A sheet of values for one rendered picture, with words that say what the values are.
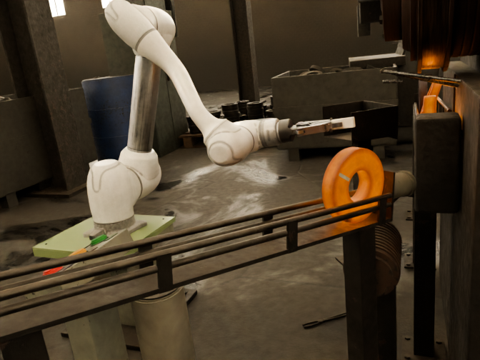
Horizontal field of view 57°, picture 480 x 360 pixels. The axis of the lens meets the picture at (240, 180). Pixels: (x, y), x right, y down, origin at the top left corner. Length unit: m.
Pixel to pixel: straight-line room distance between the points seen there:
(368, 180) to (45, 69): 3.23
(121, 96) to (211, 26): 8.08
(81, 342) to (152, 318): 0.19
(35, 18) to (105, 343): 3.11
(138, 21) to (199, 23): 11.00
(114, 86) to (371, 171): 3.80
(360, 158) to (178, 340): 0.55
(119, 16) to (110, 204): 0.65
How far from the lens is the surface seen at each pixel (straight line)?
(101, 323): 1.09
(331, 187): 0.87
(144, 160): 1.80
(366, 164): 0.93
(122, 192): 1.68
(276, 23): 11.81
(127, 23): 1.58
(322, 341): 1.65
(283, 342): 1.65
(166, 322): 1.00
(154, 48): 1.55
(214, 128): 1.31
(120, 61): 4.80
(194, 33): 12.64
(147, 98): 1.76
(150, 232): 1.71
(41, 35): 3.91
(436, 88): 2.02
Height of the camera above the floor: 1.00
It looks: 16 degrees down
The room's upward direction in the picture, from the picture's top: 7 degrees counter-clockwise
